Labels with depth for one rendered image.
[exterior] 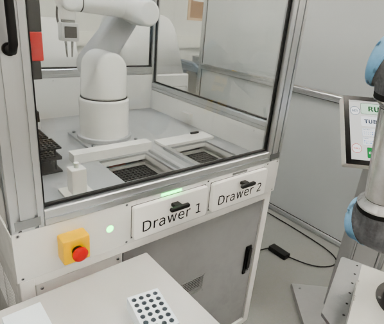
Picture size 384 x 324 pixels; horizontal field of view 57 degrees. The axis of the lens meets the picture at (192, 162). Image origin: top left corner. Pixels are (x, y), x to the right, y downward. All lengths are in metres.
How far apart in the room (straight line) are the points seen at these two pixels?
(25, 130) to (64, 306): 0.45
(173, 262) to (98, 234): 0.37
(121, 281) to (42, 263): 0.22
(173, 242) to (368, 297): 0.62
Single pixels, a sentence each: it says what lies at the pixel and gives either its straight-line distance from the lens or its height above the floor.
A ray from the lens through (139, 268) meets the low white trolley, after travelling 1.10.
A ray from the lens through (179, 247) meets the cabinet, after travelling 1.30.
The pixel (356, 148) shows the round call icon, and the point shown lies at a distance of 1.59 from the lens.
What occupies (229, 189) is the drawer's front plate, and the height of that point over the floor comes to 0.89.
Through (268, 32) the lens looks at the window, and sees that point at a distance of 1.28.
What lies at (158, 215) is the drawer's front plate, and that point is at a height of 0.88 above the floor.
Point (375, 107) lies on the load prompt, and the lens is 1.70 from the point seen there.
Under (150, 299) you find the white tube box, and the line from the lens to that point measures 0.95.
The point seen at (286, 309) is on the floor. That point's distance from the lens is 2.19.
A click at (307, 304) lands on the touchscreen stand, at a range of 2.21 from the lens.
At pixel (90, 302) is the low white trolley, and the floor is 0.76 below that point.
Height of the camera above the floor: 1.46
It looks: 22 degrees down
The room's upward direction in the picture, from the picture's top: 5 degrees clockwise
